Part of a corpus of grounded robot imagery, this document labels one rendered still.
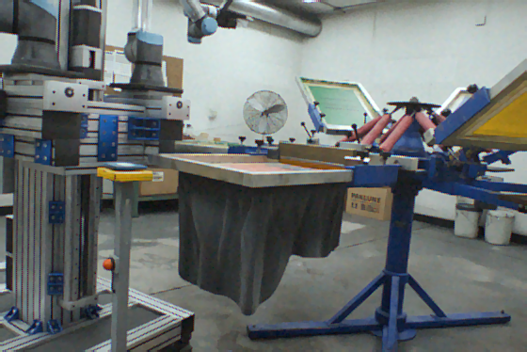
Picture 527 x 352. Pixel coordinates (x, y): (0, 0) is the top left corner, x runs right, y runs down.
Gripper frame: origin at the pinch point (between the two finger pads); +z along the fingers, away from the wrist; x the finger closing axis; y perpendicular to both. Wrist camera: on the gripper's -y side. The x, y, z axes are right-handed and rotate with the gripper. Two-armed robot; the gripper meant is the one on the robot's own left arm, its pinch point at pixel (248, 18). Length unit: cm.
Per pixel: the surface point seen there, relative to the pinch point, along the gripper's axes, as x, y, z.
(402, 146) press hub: 54, 53, 76
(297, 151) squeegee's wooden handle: 60, 57, -1
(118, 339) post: 82, 118, -79
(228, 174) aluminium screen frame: 98, 58, -55
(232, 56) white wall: -364, 8, 189
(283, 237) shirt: 99, 79, -32
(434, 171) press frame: 84, 60, 65
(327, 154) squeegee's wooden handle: 76, 55, 2
